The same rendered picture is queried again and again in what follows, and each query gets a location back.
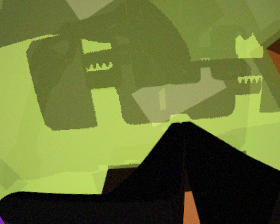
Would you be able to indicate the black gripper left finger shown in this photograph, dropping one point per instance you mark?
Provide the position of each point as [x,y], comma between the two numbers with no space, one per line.
[152,194]

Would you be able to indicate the brown long flat board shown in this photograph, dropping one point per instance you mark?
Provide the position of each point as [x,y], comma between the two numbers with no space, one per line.
[274,51]

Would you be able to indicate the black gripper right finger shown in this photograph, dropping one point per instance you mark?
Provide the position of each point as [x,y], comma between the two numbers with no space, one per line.
[228,186]

